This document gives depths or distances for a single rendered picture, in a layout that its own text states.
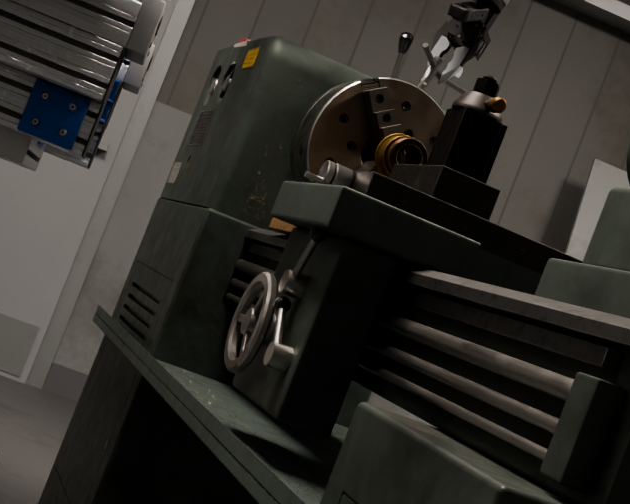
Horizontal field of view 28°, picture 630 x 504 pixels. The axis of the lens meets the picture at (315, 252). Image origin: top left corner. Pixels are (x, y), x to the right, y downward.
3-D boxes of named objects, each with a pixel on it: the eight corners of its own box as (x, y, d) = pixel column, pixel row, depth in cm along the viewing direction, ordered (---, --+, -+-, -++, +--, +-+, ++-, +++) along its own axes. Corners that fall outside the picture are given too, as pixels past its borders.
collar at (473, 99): (443, 106, 194) (450, 88, 194) (487, 126, 196) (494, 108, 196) (464, 104, 186) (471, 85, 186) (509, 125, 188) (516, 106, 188)
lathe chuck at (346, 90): (265, 178, 251) (349, 48, 254) (387, 262, 260) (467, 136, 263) (276, 179, 242) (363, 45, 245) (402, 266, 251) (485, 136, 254)
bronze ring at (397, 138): (379, 126, 242) (396, 125, 233) (421, 143, 245) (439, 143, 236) (363, 171, 242) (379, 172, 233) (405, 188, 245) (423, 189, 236)
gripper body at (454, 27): (477, 64, 264) (507, 17, 265) (471, 46, 256) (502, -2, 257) (447, 49, 267) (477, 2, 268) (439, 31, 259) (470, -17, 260)
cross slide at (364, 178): (325, 196, 194) (335, 169, 195) (555, 292, 207) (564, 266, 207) (362, 200, 177) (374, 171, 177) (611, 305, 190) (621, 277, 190)
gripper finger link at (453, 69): (455, 97, 261) (475, 59, 262) (450, 85, 256) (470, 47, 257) (442, 92, 262) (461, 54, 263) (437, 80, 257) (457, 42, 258)
